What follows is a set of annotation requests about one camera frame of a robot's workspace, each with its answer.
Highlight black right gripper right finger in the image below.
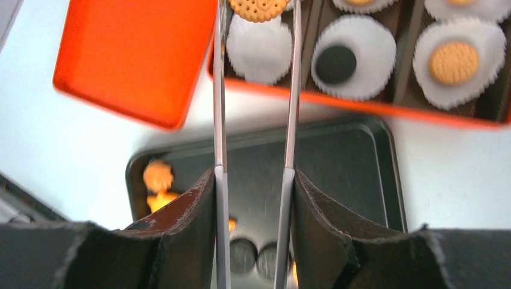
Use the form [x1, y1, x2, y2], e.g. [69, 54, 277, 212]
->
[292, 171, 449, 288]

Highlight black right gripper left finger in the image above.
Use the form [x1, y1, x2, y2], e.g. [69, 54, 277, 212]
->
[126, 169, 216, 288]

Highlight round orange biscuit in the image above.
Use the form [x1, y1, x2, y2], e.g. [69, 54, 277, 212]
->
[428, 40, 480, 86]
[447, 0, 475, 6]
[228, 0, 290, 23]
[346, 0, 373, 7]
[291, 261, 298, 287]

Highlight silver metal tongs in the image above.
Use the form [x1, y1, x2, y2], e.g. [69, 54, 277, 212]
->
[212, 0, 303, 289]

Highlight black baking tray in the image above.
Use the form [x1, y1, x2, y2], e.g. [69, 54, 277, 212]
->
[125, 116, 407, 288]

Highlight round black cookie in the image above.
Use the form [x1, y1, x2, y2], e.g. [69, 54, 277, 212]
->
[230, 238, 257, 275]
[315, 45, 357, 85]
[256, 242, 277, 282]

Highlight orange box lid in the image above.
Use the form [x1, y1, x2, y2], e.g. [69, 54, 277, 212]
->
[53, 1, 217, 130]

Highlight orange cookie box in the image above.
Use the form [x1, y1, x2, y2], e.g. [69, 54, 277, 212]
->
[208, 1, 510, 128]

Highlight orange fish cookie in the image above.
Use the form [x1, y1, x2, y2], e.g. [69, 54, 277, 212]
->
[228, 218, 237, 232]
[146, 191, 180, 213]

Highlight orange swirl cookie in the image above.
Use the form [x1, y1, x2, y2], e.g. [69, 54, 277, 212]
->
[143, 161, 174, 193]

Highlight white paper cupcake liner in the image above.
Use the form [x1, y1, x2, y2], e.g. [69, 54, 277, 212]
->
[332, 0, 396, 14]
[412, 18, 507, 110]
[227, 14, 293, 86]
[424, 0, 510, 23]
[311, 15, 397, 101]

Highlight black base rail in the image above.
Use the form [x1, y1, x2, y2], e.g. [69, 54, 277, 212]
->
[1, 175, 67, 222]

